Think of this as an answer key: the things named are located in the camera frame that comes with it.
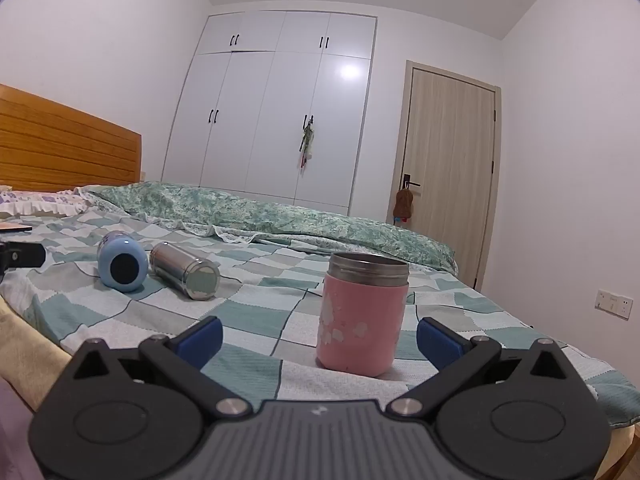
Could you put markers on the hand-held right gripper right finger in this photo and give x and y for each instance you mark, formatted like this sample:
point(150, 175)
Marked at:
point(440, 344)

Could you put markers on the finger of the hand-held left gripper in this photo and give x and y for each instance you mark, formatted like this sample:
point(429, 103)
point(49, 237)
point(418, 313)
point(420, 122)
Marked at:
point(25, 254)

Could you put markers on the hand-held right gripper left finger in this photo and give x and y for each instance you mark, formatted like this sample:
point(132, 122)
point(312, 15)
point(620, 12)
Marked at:
point(202, 342)

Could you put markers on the stainless steel cup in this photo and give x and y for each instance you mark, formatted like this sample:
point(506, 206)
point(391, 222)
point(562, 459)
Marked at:
point(172, 260)

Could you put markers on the blue cup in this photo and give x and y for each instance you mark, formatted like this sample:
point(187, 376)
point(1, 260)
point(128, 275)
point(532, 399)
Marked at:
point(122, 246)

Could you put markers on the pink cup with white flowers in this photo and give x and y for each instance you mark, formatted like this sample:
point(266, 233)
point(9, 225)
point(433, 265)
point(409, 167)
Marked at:
point(355, 320)

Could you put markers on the dark flat object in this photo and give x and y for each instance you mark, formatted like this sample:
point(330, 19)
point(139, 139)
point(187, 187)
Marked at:
point(15, 228)

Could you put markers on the purple floral pillow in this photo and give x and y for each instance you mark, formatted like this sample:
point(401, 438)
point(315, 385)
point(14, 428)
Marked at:
point(45, 205)

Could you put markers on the checkered bed sheet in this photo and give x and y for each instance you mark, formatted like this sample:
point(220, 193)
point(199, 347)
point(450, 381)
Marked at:
point(260, 310)

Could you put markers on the beige mattress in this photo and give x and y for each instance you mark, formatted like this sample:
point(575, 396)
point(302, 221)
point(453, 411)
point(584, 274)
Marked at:
point(25, 355)

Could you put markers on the wooden headboard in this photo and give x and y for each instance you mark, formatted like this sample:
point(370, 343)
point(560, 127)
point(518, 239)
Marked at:
point(60, 145)

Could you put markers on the brown hanging pouch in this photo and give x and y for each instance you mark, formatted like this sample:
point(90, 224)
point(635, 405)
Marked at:
point(403, 205)

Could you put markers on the green floral quilt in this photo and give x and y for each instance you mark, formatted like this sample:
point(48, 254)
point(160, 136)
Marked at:
point(300, 220)

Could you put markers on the pink cloth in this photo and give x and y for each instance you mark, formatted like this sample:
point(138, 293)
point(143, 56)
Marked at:
point(12, 435)

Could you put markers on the light wooden door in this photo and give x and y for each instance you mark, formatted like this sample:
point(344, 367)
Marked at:
point(450, 160)

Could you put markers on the white wardrobe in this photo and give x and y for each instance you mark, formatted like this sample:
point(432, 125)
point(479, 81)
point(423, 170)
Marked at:
point(260, 125)

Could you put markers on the green hanging ornament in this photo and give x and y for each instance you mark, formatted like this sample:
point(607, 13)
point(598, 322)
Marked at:
point(307, 140)

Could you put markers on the white wall socket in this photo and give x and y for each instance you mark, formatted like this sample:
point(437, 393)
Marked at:
point(613, 304)

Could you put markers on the wooden bed frame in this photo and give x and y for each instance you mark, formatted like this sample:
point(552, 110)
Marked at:
point(627, 452)

